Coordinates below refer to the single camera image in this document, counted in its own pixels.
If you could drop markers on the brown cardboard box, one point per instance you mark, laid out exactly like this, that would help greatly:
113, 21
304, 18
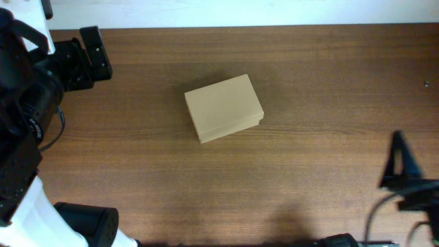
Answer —
224, 108

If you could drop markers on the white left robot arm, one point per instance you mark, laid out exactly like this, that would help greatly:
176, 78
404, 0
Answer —
36, 72

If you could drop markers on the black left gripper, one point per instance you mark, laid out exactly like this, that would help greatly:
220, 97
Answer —
86, 74

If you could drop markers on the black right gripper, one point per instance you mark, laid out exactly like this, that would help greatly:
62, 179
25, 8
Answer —
426, 189

